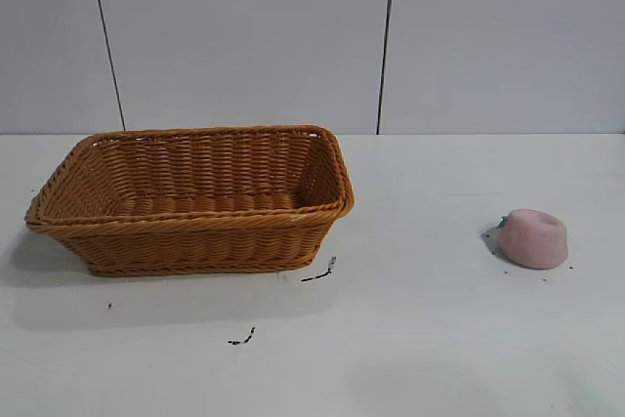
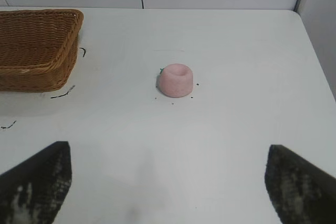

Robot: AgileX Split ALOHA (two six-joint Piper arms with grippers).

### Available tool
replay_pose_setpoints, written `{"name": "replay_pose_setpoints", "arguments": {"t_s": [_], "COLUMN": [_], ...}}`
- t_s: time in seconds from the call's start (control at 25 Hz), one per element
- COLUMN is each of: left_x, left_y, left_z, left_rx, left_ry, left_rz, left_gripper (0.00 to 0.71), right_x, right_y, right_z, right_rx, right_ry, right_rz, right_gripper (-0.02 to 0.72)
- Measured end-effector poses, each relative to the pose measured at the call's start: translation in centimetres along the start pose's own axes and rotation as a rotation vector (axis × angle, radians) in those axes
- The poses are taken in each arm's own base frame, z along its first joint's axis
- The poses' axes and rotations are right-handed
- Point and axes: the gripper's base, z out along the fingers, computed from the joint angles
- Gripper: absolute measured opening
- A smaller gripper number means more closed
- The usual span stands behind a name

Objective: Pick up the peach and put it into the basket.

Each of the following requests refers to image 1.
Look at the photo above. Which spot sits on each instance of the pink toy peach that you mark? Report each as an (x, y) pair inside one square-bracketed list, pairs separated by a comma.
[(534, 241)]

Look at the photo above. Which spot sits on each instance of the brown woven wicker basket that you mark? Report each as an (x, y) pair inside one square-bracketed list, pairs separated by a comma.
[(195, 236)]

